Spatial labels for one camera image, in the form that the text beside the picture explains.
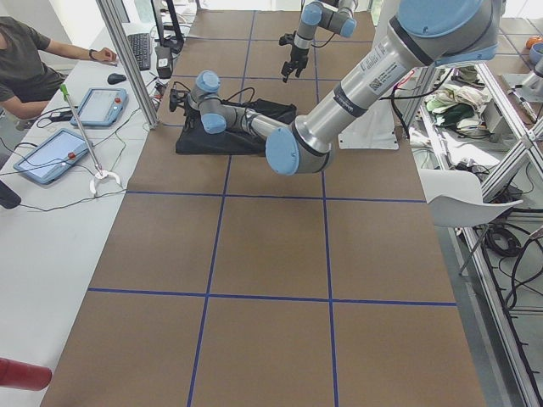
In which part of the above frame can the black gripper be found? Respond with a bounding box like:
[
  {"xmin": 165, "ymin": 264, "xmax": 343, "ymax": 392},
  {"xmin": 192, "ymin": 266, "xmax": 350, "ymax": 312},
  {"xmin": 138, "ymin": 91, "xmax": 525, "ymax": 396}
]
[{"xmin": 281, "ymin": 44, "xmax": 311, "ymax": 83}]

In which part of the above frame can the black t-shirt with logo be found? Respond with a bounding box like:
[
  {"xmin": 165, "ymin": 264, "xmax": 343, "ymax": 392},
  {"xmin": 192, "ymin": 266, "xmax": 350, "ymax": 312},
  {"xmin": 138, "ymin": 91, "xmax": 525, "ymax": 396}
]
[{"xmin": 175, "ymin": 98, "xmax": 297, "ymax": 155}]

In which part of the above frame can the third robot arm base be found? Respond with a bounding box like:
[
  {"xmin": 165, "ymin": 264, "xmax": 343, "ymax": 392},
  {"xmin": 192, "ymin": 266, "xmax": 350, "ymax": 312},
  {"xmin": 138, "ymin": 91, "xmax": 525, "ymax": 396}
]
[{"xmin": 501, "ymin": 42, "xmax": 542, "ymax": 104}]

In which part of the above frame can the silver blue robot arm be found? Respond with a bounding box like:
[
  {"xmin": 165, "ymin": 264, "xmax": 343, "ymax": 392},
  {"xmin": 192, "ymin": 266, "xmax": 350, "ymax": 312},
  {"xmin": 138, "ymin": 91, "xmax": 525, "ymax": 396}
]
[
  {"xmin": 186, "ymin": 1, "xmax": 501, "ymax": 176},
  {"xmin": 278, "ymin": 0, "xmax": 359, "ymax": 82}
]

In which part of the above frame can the pile of clothes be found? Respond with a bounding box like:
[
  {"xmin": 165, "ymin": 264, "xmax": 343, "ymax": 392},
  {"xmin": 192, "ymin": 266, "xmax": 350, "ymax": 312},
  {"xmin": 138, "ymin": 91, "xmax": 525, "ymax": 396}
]
[{"xmin": 423, "ymin": 84, "xmax": 491, "ymax": 138}]

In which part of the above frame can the black power brick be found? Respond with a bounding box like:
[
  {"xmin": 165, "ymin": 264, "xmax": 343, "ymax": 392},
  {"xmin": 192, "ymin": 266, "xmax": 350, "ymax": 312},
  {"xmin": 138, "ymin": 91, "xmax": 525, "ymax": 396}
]
[{"xmin": 154, "ymin": 46, "xmax": 173, "ymax": 79}]

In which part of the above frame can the black keyboard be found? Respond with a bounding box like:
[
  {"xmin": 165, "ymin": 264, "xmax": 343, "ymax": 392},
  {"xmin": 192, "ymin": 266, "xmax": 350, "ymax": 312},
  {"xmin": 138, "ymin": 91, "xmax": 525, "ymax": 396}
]
[{"xmin": 126, "ymin": 33, "xmax": 151, "ymax": 71}]

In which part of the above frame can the black computer mouse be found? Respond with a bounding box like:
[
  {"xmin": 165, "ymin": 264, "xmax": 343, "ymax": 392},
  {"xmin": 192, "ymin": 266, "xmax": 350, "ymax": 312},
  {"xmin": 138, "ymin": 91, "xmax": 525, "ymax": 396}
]
[{"xmin": 107, "ymin": 73, "xmax": 126, "ymax": 85}]

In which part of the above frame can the far blue teach pendant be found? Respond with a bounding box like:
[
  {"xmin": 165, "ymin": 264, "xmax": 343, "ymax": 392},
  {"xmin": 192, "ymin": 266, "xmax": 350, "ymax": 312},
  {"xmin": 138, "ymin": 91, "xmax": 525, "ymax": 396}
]
[{"xmin": 77, "ymin": 87, "xmax": 128, "ymax": 128}]

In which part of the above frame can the blue teach pendant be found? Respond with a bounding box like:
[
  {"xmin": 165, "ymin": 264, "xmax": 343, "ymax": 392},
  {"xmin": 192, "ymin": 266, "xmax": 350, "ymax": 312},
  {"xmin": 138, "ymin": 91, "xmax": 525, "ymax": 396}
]
[
  {"xmin": 13, "ymin": 129, "xmax": 88, "ymax": 185},
  {"xmin": 77, "ymin": 87, "xmax": 128, "ymax": 128}
]

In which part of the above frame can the white chair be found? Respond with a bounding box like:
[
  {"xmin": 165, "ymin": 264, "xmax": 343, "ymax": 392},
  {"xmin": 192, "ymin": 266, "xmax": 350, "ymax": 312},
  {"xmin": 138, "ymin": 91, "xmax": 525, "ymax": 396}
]
[{"xmin": 418, "ymin": 169, "xmax": 523, "ymax": 227}]

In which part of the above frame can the near blue teach pendant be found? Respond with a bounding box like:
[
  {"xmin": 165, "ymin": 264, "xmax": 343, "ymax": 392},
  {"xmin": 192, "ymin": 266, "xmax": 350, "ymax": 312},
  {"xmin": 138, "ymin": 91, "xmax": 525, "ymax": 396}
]
[{"xmin": 13, "ymin": 129, "xmax": 88, "ymax": 185}]

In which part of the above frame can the seated person in green shirt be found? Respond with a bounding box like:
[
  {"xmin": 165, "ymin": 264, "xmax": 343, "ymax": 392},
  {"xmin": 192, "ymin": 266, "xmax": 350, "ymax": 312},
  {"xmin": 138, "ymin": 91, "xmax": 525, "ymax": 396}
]
[{"xmin": 1, "ymin": 16, "xmax": 117, "ymax": 120}]

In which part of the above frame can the red cylinder bottle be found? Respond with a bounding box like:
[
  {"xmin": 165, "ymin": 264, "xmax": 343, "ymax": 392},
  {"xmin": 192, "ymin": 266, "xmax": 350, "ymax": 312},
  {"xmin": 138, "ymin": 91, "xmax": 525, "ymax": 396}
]
[{"xmin": 1, "ymin": 358, "xmax": 53, "ymax": 391}]

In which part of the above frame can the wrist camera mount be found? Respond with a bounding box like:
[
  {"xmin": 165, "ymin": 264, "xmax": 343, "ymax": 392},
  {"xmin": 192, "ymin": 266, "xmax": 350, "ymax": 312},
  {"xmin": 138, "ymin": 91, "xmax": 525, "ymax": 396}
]
[
  {"xmin": 169, "ymin": 88, "xmax": 187, "ymax": 112},
  {"xmin": 278, "ymin": 31, "xmax": 296, "ymax": 46}
]

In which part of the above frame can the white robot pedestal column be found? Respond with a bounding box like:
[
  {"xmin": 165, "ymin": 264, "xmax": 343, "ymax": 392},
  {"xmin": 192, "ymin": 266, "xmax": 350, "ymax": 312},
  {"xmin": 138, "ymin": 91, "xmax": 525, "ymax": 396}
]
[{"xmin": 338, "ymin": 0, "xmax": 400, "ymax": 150}]

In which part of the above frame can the aluminium frame post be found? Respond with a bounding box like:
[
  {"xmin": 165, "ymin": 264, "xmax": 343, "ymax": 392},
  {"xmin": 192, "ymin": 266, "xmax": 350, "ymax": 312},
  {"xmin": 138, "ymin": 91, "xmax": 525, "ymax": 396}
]
[{"xmin": 96, "ymin": 0, "xmax": 159, "ymax": 130}]

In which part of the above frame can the grabber stick with green handle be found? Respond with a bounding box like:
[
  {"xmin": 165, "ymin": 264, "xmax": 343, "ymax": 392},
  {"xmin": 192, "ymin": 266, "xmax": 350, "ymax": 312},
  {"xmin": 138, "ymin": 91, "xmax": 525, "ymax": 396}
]
[{"xmin": 59, "ymin": 84, "xmax": 122, "ymax": 198}]

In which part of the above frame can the bundle of black cables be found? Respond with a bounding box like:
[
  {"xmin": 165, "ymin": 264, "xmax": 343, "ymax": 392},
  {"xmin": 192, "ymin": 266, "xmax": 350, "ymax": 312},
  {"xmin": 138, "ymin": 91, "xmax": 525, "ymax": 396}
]
[{"xmin": 483, "ymin": 224, "xmax": 531, "ymax": 258}]

